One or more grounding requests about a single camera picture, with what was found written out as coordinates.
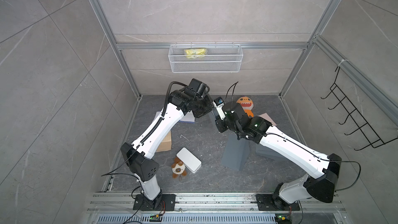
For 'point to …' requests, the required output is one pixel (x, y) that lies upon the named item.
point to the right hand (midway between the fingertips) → (218, 116)
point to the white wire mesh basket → (205, 58)
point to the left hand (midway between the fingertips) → (215, 106)
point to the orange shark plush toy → (247, 104)
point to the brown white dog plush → (178, 167)
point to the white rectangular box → (189, 159)
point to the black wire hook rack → (372, 138)
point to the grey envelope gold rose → (235, 152)
